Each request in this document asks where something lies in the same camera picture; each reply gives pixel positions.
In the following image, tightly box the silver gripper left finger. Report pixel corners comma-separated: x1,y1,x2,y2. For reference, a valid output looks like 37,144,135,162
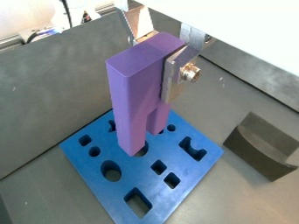
122,5,159,46

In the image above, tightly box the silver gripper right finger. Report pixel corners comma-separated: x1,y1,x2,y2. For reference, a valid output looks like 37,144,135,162
161,24,206,103

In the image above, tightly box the purple double-square peg block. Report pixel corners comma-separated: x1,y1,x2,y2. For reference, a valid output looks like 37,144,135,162
107,32,183,156

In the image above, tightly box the dark grey foam block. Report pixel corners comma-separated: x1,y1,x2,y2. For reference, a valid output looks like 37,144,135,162
223,112,299,181

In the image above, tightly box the blue shape-sorting board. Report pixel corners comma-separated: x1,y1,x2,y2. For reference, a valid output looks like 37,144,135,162
61,112,223,224

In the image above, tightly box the black cable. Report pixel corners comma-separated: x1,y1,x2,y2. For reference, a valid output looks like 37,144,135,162
23,0,75,45

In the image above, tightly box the aluminium frame rail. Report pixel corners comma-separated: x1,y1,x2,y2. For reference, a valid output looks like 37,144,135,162
0,0,114,53

